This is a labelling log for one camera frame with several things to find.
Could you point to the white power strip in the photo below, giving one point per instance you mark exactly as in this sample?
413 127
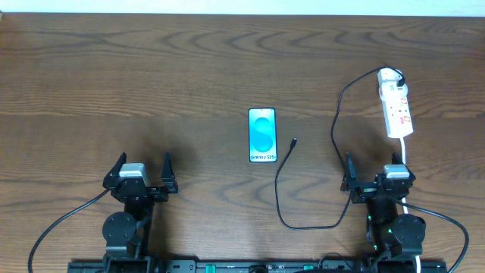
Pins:
396 112

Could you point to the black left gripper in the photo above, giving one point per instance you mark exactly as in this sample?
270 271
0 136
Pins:
142 190

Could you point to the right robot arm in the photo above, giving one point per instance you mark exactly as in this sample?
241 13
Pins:
397 238

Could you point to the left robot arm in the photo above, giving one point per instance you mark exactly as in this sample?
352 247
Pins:
127 233

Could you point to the white USB charger plug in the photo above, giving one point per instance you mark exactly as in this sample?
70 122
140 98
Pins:
390 74

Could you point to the blue Galaxy smartphone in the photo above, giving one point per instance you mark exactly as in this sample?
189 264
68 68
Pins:
262 135

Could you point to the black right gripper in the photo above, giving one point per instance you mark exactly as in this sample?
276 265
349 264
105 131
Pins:
372 190

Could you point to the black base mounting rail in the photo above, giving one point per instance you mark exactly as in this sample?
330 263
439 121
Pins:
190 266

